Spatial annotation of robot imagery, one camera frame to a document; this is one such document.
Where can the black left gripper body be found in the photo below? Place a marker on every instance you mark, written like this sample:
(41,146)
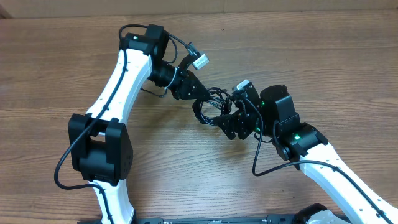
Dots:
(183,84)

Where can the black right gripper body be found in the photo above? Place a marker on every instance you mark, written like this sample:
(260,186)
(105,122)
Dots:
(245,125)

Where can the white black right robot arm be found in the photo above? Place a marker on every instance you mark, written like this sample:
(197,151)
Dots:
(271,113)

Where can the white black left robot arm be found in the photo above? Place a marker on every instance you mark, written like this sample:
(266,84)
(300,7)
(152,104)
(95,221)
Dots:
(100,147)

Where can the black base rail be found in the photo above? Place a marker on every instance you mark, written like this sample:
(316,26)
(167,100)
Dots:
(269,219)

